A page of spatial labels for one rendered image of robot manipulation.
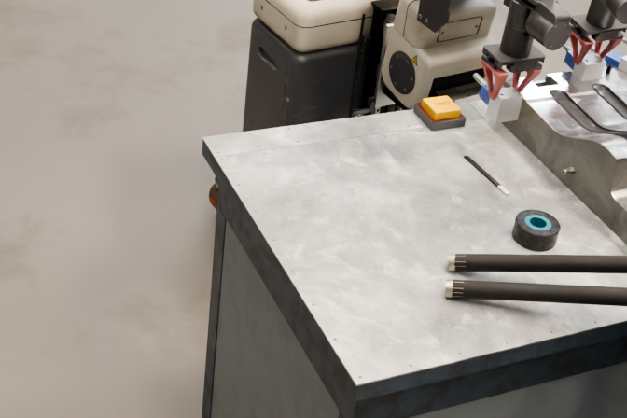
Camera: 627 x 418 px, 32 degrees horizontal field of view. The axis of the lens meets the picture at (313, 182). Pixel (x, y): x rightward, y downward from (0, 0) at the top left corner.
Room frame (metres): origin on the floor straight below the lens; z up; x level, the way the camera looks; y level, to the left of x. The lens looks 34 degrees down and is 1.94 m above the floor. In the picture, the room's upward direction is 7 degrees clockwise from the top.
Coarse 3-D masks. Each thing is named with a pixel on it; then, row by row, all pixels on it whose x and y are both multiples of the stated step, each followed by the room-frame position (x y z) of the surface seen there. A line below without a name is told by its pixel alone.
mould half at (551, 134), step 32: (544, 96) 1.98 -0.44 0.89; (576, 96) 2.01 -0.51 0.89; (512, 128) 1.97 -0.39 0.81; (544, 128) 1.89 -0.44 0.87; (576, 128) 1.88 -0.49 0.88; (608, 128) 1.89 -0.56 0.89; (544, 160) 1.87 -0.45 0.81; (576, 160) 1.79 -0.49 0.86; (608, 160) 1.72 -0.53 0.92; (576, 192) 1.77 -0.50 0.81; (608, 192) 1.70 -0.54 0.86; (608, 224) 1.68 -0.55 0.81
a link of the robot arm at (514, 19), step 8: (512, 0) 1.85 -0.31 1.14; (520, 0) 1.85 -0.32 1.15; (512, 8) 1.85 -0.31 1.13; (520, 8) 1.84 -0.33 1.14; (528, 8) 1.83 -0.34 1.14; (512, 16) 1.84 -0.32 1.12; (520, 16) 1.83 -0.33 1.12; (528, 16) 1.83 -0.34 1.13; (512, 24) 1.84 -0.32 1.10; (520, 24) 1.83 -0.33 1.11
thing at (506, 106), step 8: (480, 80) 1.93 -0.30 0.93; (504, 88) 1.87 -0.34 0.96; (512, 88) 1.87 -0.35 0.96; (480, 96) 1.89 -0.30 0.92; (488, 96) 1.87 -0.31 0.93; (496, 96) 1.84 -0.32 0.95; (504, 96) 1.84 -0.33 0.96; (512, 96) 1.84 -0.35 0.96; (520, 96) 1.85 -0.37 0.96; (488, 104) 1.86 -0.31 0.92; (496, 104) 1.84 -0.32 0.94; (504, 104) 1.83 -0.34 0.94; (512, 104) 1.84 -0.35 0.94; (520, 104) 1.85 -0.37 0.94; (488, 112) 1.85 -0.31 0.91; (496, 112) 1.83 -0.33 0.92; (504, 112) 1.83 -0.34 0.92; (512, 112) 1.84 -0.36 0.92; (496, 120) 1.83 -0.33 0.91; (504, 120) 1.84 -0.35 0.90
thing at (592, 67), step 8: (568, 48) 2.16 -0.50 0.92; (568, 56) 2.13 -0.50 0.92; (592, 56) 2.10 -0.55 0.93; (600, 56) 2.11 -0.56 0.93; (568, 64) 2.12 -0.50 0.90; (576, 64) 2.10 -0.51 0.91; (584, 64) 2.07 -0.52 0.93; (592, 64) 2.07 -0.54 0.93; (600, 64) 2.08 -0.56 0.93; (576, 72) 2.09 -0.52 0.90; (584, 72) 2.07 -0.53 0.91; (592, 72) 2.08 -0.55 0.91; (600, 72) 2.09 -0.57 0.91; (584, 80) 2.07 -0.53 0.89
